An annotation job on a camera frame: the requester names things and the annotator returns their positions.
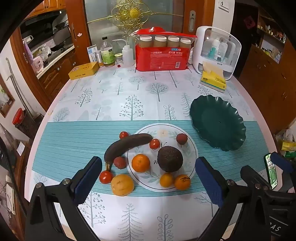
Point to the cherry tomato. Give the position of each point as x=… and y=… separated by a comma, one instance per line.
x=154, y=144
x=106, y=177
x=124, y=134

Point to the metal can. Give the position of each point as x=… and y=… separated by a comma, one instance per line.
x=98, y=58

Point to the black wok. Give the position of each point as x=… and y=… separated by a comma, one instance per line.
x=59, y=47

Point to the dark avocado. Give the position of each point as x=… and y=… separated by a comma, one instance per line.
x=170, y=159

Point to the white squeeze bottle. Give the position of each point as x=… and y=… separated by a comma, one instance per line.
x=128, y=56

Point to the white floral plate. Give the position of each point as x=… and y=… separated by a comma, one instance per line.
x=150, y=179

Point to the yellow tin box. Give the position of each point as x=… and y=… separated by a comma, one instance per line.
x=83, y=70

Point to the dark green scalloped plate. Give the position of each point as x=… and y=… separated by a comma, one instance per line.
x=219, y=122

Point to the overripe dark banana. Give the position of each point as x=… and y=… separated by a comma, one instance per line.
x=129, y=144

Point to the large yellow orange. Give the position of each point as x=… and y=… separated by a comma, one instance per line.
x=122, y=185

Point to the pink box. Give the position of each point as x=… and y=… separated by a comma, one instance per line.
x=37, y=64

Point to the red plastic package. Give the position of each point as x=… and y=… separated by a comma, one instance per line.
x=161, y=59

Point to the brown wooden cupboard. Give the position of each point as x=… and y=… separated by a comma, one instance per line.
x=266, y=92

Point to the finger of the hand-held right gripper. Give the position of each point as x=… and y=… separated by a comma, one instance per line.
x=281, y=161
x=248, y=173

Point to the wooden picture frame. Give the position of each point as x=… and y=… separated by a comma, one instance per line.
x=7, y=102

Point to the glass bottle green label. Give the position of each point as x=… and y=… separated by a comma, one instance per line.
x=107, y=55

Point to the small jar yellow lid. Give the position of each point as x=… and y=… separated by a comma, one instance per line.
x=118, y=59

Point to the wooden shelf with items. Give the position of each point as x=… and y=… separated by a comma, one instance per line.
x=270, y=34

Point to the white plastic bag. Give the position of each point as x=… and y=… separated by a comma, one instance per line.
x=286, y=134

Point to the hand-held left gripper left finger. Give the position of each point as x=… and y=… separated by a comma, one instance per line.
x=87, y=179

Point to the wooden kitchen cabinet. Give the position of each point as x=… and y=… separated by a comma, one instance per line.
x=57, y=74

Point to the yellow packet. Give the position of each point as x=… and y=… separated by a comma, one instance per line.
x=288, y=146

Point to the dark woven basket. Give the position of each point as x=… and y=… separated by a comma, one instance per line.
x=31, y=126

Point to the purple hanging cloth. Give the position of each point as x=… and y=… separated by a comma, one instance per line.
x=26, y=52

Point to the red paper decoration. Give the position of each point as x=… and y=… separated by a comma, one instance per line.
x=249, y=22

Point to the medium orange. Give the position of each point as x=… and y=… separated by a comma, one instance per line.
x=140, y=163

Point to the small orange with stem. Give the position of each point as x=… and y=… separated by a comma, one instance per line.
x=182, y=182

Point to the teal bottle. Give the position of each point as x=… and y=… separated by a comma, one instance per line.
x=212, y=49

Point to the white blue carton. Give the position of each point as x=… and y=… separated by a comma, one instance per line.
x=92, y=54

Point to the white wall switch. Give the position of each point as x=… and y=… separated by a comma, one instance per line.
x=224, y=5

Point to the white storage box clear lid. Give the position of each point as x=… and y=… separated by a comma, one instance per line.
x=198, y=46

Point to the red bin lid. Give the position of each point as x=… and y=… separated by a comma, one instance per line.
x=18, y=115

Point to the metal pole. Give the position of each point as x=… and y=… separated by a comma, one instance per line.
x=17, y=87

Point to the red lychee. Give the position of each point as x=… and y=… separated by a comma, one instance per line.
x=181, y=139
x=120, y=162

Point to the wooden wall cabinet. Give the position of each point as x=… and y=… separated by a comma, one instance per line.
x=48, y=5

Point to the yellow tissue pack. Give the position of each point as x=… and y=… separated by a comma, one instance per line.
x=214, y=81

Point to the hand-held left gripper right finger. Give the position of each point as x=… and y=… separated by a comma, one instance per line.
x=210, y=183

